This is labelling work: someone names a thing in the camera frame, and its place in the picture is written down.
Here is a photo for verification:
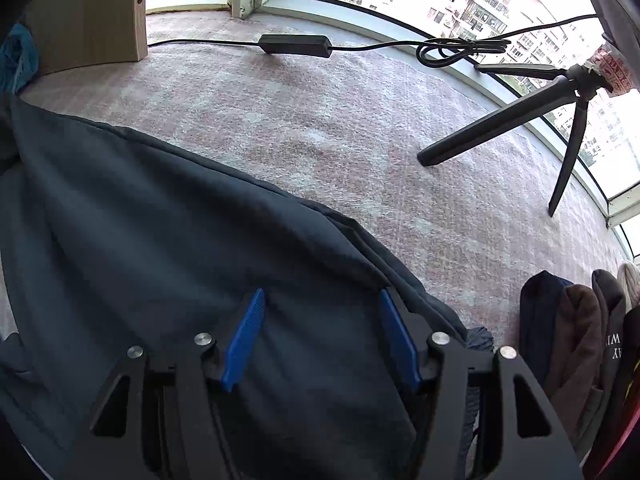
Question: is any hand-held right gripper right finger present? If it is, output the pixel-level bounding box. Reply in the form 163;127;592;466
377;287;586;480

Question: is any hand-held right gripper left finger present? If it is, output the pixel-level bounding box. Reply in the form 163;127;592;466
60;287;267;480

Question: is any dark navy sweatshirt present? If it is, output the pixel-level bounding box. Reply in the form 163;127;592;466
0;95;496;480

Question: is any navy folded garment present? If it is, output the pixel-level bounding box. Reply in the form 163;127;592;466
519;270;573;386

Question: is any brown folded garment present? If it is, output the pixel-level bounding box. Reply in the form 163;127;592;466
542;285;608;436

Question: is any dark grey printed garment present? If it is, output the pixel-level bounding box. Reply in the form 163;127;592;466
570;269;628;456

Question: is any pink plaid blanket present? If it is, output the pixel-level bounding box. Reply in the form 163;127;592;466
20;10;631;341

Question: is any beige garment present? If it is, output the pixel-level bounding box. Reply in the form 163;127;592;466
616;261;640;311

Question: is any black tripod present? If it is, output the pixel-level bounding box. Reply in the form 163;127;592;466
416;62;608;218

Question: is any black power adapter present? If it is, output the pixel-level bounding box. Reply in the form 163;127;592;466
258;34;333;59

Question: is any red and white label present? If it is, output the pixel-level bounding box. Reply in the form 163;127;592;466
585;45;636;93

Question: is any blue cloth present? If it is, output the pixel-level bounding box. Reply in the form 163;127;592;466
0;22;40;93

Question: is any wooden panel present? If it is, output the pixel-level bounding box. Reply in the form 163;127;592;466
22;0;149;76

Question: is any black power cable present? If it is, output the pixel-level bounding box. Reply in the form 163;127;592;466
146;14;601;68

